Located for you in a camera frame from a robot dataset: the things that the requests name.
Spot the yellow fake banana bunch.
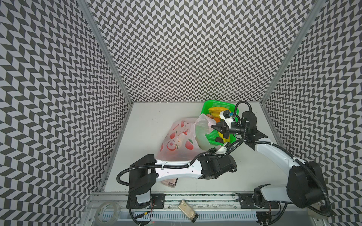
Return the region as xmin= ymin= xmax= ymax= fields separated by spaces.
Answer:
xmin=208 ymin=107 xmax=228 ymax=118

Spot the pink plastic bag fruit print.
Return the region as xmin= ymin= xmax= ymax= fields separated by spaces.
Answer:
xmin=156 ymin=114 xmax=222 ymax=161

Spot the orange fake fruit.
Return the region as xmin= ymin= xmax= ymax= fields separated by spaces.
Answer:
xmin=214 ymin=117 xmax=221 ymax=123

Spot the green plastic basket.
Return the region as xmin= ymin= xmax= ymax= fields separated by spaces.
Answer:
xmin=200 ymin=100 xmax=239 ymax=146

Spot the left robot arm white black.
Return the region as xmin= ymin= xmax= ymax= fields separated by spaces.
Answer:
xmin=116 ymin=153 xmax=237 ymax=210

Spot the aluminium rail base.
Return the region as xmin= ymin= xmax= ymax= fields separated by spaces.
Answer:
xmin=79 ymin=191 xmax=328 ymax=226

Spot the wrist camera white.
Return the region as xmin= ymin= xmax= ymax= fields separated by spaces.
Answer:
xmin=215 ymin=144 xmax=228 ymax=154
xmin=219 ymin=110 xmax=235 ymax=123

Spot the clear tape roll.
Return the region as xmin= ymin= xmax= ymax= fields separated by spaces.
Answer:
xmin=95 ymin=201 xmax=120 ymax=226

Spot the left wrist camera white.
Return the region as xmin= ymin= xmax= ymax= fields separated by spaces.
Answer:
xmin=215 ymin=144 xmax=228 ymax=154

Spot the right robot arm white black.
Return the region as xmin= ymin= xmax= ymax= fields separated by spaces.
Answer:
xmin=212 ymin=109 xmax=333 ymax=217

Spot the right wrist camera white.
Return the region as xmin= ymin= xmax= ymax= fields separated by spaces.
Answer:
xmin=219 ymin=110 xmax=235 ymax=123

